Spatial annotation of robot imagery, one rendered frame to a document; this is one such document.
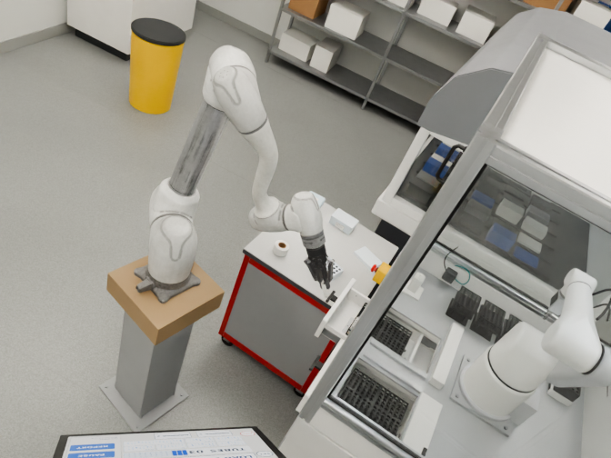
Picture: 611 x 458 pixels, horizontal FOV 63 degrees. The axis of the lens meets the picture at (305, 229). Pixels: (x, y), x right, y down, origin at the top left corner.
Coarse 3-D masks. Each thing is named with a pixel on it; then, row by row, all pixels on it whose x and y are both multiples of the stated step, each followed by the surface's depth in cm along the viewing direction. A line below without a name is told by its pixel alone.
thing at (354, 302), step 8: (352, 288) 208; (352, 296) 209; (360, 296) 207; (344, 304) 208; (352, 304) 209; (360, 304) 209; (336, 312) 204; (344, 312) 205; (352, 312) 206; (336, 320) 200; (344, 320) 202; (328, 328) 190; (336, 328) 197; (328, 336) 192; (336, 336) 190; (344, 336) 188
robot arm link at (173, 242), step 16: (160, 224) 169; (176, 224) 170; (192, 224) 174; (160, 240) 167; (176, 240) 167; (192, 240) 171; (160, 256) 169; (176, 256) 169; (192, 256) 174; (160, 272) 173; (176, 272) 174
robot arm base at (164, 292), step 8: (136, 272) 182; (144, 272) 182; (144, 280) 178; (152, 280) 178; (192, 280) 187; (200, 280) 189; (136, 288) 178; (144, 288) 177; (152, 288) 179; (160, 288) 179; (168, 288) 179; (176, 288) 181; (184, 288) 183; (160, 296) 177; (168, 296) 179
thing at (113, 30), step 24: (72, 0) 441; (96, 0) 432; (120, 0) 423; (144, 0) 434; (168, 0) 468; (192, 0) 508; (72, 24) 454; (96, 24) 445; (120, 24) 436; (192, 24) 531; (120, 48) 450
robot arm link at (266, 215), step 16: (256, 144) 153; (272, 144) 155; (272, 160) 160; (256, 176) 169; (272, 176) 169; (256, 192) 175; (256, 208) 184; (272, 208) 183; (256, 224) 189; (272, 224) 185
